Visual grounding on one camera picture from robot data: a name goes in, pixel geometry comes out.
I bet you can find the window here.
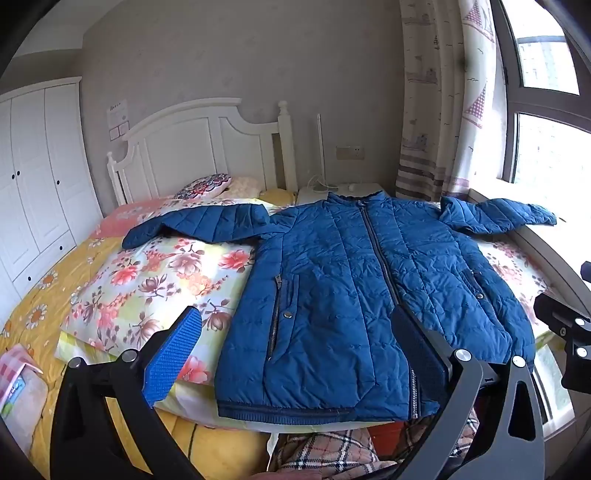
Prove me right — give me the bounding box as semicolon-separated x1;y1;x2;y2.
489;0;591;185

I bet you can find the white wardrobe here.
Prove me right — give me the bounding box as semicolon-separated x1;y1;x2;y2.
0;76;103;319

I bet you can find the paper wall notice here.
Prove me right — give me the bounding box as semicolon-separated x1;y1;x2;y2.
107;99;130;126

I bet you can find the pink checked bag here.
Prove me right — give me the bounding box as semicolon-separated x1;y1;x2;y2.
0;344;49;428

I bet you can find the blue quilted jacket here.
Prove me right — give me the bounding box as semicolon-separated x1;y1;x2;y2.
121;191;558;423

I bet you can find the printed curtain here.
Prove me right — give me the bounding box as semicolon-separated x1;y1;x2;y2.
396;0;509;202

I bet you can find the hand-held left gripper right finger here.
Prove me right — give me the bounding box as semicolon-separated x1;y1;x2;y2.
390;305;546;480

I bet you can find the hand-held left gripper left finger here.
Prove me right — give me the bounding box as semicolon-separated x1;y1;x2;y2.
50;305;204;480

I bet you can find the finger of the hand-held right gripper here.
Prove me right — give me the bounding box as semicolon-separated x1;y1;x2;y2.
534;292;591;393

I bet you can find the cream pillow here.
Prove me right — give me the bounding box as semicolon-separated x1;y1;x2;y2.
226;176;262;199

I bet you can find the plaid cloth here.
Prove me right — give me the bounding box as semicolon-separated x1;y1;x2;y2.
268;406;481;480

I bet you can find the floral quilt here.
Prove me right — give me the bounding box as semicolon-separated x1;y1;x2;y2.
55;198;555;435

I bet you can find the white nightstand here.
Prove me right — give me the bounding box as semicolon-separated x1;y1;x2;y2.
295;182;386;206

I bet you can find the patterned pillow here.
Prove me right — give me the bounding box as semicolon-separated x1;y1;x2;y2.
174;174;232;200

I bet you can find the white desk lamp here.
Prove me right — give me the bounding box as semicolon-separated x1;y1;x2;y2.
307;113;340;191

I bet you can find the yellow flowered bedsheet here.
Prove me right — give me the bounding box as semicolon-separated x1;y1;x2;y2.
0;233;278;480

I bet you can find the white bed headboard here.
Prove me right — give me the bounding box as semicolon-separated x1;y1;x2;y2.
106;98;297;206

